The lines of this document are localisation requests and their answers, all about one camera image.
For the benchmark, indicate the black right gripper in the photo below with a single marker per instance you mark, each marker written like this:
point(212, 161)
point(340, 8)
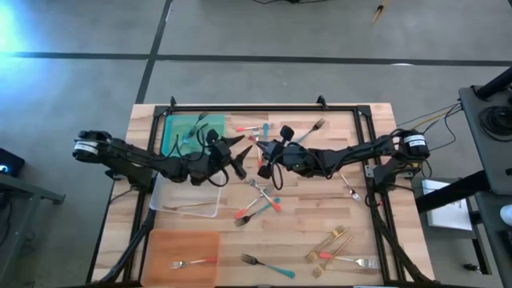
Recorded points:
point(296, 160)

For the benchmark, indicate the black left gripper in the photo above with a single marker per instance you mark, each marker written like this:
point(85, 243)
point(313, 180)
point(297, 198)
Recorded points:
point(208, 166)

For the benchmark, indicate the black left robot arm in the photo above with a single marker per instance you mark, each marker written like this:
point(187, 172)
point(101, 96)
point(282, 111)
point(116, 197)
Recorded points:
point(120, 154)

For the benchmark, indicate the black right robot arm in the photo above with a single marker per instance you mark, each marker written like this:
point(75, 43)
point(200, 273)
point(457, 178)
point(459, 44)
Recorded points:
point(360, 154)

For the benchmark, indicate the teal translucent plastic bin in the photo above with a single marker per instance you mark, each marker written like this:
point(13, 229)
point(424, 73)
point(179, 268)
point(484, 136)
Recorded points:
point(176, 128)

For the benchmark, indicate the black table clamp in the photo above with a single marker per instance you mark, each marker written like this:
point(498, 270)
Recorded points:
point(321, 101)
point(173, 101)

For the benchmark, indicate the clear translucent plastic bin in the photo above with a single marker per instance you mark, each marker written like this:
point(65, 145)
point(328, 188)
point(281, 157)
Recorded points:
point(180, 198)

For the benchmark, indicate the orange translucent plastic bin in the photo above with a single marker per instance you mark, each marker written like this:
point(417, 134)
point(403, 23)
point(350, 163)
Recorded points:
point(168, 248)

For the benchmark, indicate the white paper box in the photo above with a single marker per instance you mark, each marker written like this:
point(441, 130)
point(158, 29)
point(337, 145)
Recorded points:
point(448, 206)

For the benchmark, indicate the black equipment cart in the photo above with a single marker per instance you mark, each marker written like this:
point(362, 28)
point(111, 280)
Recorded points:
point(480, 152)

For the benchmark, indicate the grey metal stand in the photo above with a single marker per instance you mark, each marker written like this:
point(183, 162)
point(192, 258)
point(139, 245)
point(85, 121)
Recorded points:
point(28, 196)

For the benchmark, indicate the black device blue light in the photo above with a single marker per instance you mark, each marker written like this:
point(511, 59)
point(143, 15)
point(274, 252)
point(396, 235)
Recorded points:
point(8, 164)

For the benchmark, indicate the white round object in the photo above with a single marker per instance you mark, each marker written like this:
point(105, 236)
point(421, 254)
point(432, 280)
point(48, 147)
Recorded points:
point(506, 214)

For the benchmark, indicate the black aluminium rig frame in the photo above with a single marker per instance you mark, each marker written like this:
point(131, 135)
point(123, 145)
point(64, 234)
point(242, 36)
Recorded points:
point(260, 108)

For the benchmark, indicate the silver metal bracket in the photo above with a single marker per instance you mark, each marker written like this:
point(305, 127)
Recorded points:
point(370, 170)

